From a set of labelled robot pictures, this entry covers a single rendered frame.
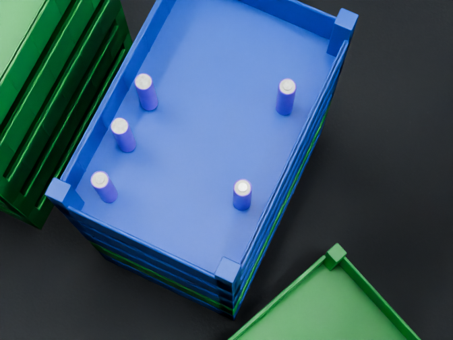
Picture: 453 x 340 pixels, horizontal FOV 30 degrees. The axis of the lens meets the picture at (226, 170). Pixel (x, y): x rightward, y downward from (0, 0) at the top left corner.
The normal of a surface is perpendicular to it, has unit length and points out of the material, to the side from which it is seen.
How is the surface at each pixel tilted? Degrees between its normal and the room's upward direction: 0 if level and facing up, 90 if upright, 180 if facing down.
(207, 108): 0
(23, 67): 90
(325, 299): 0
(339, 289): 0
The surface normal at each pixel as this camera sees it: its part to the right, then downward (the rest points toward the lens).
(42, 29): 0.90, 0.41
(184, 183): -0.01, -0.25
